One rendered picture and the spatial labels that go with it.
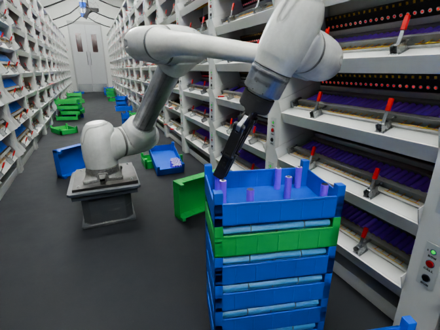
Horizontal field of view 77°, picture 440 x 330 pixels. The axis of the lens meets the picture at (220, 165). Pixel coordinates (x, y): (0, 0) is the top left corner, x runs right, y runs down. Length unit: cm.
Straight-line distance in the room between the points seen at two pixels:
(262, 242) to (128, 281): 62
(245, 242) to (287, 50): 42
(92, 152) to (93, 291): 61
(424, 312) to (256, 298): 44
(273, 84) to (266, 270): 43
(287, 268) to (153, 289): 53
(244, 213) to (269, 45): 35
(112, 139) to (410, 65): 118
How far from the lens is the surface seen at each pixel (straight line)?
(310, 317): 88
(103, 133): 141
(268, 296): 78
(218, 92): 182
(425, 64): 84
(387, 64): 89
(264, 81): 62
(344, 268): 116
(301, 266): 75
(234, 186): 80
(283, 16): 62
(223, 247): 65
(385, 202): 94
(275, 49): 61
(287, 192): 74
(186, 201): 150
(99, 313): 106
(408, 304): 99
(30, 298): 122
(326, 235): 73
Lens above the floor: 73
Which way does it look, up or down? 19 degrees down
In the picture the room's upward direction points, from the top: straight up
